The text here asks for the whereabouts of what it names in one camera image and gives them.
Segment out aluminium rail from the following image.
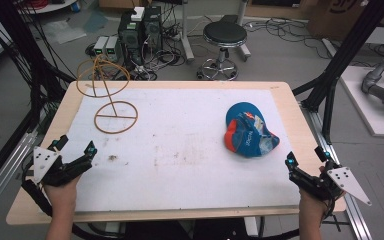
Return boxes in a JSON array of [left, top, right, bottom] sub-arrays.
[[300, 103, 374, 240], [0, 132, 38, 224]]

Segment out black round stool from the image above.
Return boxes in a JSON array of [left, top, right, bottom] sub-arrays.
[[196, 21, 248, 82]]

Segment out bundle of black floor cables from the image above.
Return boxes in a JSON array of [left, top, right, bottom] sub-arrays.
[[243, 17, 334, 60]]

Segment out grey power supply unit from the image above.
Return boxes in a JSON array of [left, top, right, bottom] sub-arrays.
[[93, 35, 110, 56], [105, 35, 120, 62]]

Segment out black metal frame post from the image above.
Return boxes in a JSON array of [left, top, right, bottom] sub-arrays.
[[291, 0, 384, 145], [0, 0, 78, 198]]

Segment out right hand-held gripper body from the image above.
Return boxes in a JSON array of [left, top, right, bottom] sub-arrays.
[[289, 161, 372, 206]]

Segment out white desk leg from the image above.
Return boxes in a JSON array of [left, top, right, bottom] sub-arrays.
[[179, 0, 196, 64]]

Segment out person's right hand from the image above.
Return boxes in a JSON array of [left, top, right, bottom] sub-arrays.
[[299, 165, 346, 224]]

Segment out wooden table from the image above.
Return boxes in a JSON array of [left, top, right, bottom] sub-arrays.
[[5, 79, 348, 226]]

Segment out blue and orange cap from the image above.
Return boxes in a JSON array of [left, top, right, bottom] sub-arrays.
[[223, 101, 281, 159]]

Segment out wooden wire hat stand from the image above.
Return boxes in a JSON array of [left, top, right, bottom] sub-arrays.
[[75, 54, 139, 135]]

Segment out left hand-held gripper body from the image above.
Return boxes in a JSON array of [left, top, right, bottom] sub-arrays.
[[32, 145, 93, 188]]

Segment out brown cardboard box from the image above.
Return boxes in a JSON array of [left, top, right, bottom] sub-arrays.
[[306, 0, 384, 42]]

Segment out white table mat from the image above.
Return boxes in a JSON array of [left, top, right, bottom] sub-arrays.
[[58, 87, 302, 213]]

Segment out black computer tower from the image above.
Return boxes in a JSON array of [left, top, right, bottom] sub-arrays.
[[117, 12, 145, 66], [141, 5, 164, 54]]

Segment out person's left hand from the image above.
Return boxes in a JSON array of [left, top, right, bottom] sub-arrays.
[[43, 174, 83, 214]]

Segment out white floor board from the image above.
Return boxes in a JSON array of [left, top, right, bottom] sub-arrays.
[[339, 65, 384, 138]]

